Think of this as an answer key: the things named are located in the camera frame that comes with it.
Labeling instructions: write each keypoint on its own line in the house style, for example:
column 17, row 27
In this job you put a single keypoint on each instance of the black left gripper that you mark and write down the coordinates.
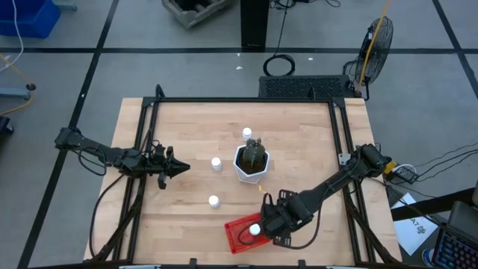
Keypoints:
column 162, row 160

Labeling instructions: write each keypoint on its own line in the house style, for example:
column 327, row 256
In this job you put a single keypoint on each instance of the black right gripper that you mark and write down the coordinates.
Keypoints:
column 280, row 218

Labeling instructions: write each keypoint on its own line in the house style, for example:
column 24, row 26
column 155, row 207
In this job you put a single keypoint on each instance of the white pill bottle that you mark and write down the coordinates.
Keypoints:
column 246, row 133
column 255, row 229
column 214, row 201
column 216, row 163

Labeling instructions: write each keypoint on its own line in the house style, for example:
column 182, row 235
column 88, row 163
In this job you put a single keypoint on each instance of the red plastic mesh basket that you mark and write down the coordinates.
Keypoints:
column 235, row 233

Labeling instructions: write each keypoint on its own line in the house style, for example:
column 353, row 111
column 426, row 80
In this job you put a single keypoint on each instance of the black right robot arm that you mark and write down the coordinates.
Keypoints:
column 328, row 185

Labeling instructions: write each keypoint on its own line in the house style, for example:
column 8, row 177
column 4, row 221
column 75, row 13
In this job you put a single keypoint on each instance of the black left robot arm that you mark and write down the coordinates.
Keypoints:
column 112, row 155

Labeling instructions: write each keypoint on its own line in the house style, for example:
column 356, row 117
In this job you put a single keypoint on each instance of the white hexagonal plant pot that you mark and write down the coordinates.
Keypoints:
column 251, row 175

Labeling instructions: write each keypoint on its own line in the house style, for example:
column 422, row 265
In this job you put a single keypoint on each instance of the green cactus plant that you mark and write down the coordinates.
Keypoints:
column 254, row 153

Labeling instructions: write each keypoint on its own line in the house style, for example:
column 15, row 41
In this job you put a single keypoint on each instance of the black perforated metal box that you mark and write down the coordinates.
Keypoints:
column 304, row 86

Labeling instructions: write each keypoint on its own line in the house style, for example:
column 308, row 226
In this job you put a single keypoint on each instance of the white paper sheet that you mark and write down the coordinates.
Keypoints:
column 412, row 231

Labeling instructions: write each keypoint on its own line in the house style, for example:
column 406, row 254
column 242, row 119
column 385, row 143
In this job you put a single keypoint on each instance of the black power adapter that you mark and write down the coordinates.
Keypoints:
column 405, row 173

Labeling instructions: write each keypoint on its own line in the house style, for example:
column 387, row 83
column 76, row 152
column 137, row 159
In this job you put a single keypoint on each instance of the grey wooden crate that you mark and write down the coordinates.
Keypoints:
column 190, row 13

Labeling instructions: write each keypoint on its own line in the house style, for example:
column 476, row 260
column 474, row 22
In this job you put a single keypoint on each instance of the black square pillar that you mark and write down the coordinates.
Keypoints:
column 254, row 24

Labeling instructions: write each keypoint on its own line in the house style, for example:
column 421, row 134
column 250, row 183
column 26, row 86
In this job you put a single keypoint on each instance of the black desk edge bar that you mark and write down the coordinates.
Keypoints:
column 429, row 206

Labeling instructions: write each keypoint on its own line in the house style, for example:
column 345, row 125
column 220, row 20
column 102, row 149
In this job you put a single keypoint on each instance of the grey stand leg with caster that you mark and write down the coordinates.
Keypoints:
column 15, row 92

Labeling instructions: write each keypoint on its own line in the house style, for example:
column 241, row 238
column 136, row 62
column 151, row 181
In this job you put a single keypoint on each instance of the backlit computer keyboard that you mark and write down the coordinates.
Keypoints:
column 457, row 250

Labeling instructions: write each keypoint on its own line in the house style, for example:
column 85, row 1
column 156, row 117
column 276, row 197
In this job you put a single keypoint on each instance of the dark laptop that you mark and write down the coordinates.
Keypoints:
column 465, row 218

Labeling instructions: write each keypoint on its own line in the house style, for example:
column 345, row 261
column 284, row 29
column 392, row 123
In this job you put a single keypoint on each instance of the black floor fan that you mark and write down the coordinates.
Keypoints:
column 377, row 48

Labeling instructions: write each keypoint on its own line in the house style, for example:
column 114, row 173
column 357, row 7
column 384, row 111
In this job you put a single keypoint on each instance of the blue plastic bin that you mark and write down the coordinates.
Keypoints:
column 26, row 16

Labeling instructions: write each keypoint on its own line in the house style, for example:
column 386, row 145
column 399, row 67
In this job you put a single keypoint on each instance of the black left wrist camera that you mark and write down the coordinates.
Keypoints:
column 162, row 181

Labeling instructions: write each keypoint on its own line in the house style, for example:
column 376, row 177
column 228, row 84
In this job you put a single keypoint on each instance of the black aluminium table frame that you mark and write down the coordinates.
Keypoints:
column 239, row 100

